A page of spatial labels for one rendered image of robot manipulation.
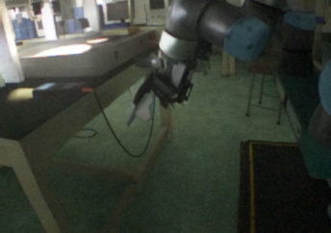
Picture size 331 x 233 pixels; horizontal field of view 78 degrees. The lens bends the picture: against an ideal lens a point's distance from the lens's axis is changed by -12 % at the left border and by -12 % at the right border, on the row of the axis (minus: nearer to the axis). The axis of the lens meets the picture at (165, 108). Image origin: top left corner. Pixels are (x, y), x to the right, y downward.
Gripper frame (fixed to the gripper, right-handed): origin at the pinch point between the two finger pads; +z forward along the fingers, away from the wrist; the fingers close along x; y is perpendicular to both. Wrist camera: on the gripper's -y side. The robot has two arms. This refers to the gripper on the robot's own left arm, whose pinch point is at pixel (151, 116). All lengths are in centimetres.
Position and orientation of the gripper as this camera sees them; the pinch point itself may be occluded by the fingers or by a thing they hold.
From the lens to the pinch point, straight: 62.6
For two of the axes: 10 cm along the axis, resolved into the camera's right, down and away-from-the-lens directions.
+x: 7.4, -2.8, 6.1
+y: 6.2, 6.2, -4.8
